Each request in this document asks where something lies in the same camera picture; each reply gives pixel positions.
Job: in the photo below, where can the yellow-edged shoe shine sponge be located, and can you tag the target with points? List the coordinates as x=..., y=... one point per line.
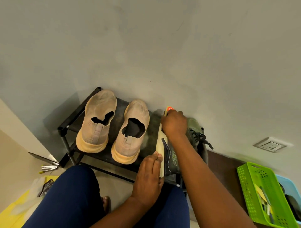
x=169, y=108

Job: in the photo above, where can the small dark packet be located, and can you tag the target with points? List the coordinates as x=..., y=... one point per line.
x=46, y=188

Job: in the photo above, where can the black metal shoe rack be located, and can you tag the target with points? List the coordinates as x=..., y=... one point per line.
x=120, y=108

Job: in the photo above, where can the person's right hand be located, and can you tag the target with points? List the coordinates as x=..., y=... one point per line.
x=174, y=124

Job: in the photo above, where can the yellow sticky note pad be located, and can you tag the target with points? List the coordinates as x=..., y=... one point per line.
x=259, y=192

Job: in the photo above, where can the dark brown low bench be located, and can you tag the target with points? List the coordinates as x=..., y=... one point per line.
x=225, y=169

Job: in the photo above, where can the white wall socket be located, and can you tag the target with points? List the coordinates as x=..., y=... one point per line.
x=272, y=145

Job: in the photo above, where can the light blue plastic basket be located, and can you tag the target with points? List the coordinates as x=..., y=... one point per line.
x=290, y=185

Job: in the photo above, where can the dark blue trousers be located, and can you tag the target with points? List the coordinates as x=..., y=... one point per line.
x=70, y=199

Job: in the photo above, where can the beige suede shoe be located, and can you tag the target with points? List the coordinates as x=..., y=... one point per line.
x=92, y=138
x=127, y=148

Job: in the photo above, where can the person's right forearm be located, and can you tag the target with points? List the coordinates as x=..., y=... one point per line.
x=207, y=188

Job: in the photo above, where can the green sneaker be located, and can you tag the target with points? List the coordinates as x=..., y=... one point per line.
x=171, y=162
x=195, y=125

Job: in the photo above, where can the person's left hand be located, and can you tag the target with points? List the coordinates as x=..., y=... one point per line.
x=148, y=183

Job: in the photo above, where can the person's left foot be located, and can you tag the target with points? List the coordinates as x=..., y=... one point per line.
x=106, y=203

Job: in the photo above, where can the round black polish tin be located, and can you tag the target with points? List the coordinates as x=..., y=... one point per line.
x=281, y=188

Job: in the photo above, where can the green plastic basket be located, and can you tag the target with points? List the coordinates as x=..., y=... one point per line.
x=249, y=202

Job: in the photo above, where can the dark skirting strip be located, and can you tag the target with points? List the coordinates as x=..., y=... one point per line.
x=43, y=158

